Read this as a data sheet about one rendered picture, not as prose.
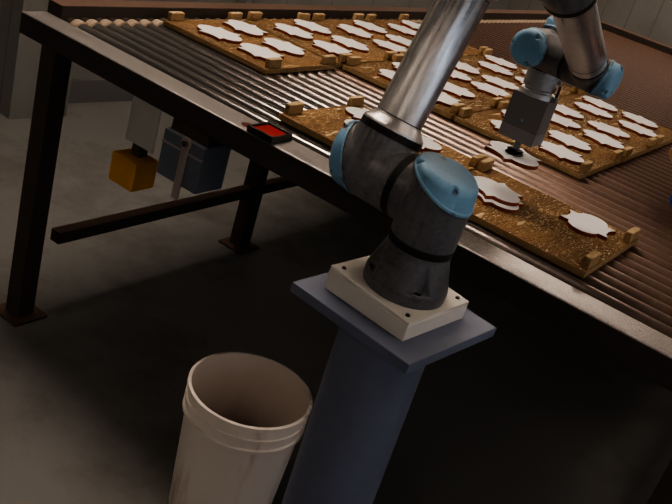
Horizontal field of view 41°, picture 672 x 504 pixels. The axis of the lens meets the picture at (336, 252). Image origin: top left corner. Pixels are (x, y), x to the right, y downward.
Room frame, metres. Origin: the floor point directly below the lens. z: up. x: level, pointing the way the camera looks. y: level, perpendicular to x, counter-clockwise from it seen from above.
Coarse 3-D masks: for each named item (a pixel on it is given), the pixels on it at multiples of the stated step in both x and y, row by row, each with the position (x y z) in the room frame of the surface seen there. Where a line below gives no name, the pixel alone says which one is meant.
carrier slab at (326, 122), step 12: (324, 108) 2.23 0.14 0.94; (336, 108) 2.26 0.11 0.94; (360, 108) 2.33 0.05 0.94; (288, 120) 2.06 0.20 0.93; (300, 120) 2.07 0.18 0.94; (312, 120) 2.10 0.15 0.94; (324, 120) 2.13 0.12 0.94; (336, 120) 2.16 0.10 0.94; (312, 132) 2.02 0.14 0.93; (324, 132) 2.04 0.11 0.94; (336, 132) 2.06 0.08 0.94; (444, 156) 2.14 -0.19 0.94; (456, 156) 2.17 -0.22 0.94; (468, 156) 2.20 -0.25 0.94; (468, 168) 2.10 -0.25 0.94
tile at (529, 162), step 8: (496, 144) 1.98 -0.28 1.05; (504, 144) 2.00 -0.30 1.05; (496, 152) 1.93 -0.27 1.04; (504, 152) 1.94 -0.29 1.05; (504, 160) 1.90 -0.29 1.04; (512, 160) 1.91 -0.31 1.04; (520, 160) 1.91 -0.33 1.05; (528, 160) 1.93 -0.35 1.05; (536, 160) 1.96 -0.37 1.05; (528, 168) 1.90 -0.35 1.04; (536, 168) 1.92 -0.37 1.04
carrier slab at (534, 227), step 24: (528, 192) 2.06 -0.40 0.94; (480, 216) 1.80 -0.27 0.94; (504, 216) 1.84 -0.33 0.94; (528, 216) 1.89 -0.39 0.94; (552, 216) 1.94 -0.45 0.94; (528, 240) 1.75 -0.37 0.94; (552, 240) 1.79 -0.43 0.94; (576, 240) 1.83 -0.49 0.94; (600, 240) 1.88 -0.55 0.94; (576, 264) 1.69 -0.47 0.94; (600, 264) 1.75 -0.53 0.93
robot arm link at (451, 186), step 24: (408, 168) 1.40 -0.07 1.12; (432, 168) 1.38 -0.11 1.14; (456, 168) 1.42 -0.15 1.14; (384, 192) 1.39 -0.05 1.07; (408, 192) 1.37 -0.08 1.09; (432, 192) 1.35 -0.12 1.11; (456, 192) 1.36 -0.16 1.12; (408, 216) 1.37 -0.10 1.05; (432, 216) 1.35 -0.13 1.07; (456, 216) 1.36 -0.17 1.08; (408, 240) 1.36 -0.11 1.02; (432, 240) 1.35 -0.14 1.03; (456, 240) 1.38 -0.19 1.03
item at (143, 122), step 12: (132, 108) 2.13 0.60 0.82; (144, 108) 2.11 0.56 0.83; (156, 108) 2.09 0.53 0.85; (132, 120) 2.12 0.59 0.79; (144, 120) 2.10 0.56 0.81; (156, 120) 2.08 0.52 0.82; (132, 132) 2.12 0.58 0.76; (144, 132) 2.10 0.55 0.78; (156, 132) 2.08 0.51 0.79; (144, 144) 2.10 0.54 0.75
